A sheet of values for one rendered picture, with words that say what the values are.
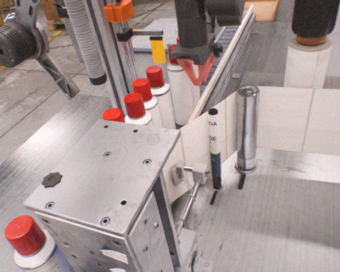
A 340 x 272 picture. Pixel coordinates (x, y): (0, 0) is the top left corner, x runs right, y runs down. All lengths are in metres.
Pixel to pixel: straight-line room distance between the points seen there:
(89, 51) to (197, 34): 0.20
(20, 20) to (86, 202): 1.45
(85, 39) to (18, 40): 1.07
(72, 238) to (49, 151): 0.61
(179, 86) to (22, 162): 0.49
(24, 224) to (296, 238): 0.41
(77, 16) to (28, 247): 0.37
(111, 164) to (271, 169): 0.41
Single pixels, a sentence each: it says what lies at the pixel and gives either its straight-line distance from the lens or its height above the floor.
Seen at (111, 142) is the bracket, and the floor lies 1.14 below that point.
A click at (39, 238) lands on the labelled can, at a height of 1.06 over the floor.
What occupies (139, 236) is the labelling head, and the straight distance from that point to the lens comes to 0.28.
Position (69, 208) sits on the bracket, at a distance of 0.29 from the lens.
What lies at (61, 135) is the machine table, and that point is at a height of 0.83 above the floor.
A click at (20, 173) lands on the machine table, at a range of 0.89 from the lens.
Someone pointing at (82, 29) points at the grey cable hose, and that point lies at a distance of 0.57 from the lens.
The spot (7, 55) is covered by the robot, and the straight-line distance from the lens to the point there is 1.64.
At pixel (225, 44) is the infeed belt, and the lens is 1.19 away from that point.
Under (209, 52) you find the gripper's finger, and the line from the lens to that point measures 0.63.
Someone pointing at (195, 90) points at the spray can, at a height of 0.95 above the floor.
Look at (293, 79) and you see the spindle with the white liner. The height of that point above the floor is 0.99.
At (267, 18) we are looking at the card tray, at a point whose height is 0.83.
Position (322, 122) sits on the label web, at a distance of 0.60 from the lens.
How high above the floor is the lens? 1.35
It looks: 39 degrees down
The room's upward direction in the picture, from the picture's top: 10 degrees counter-clockwise
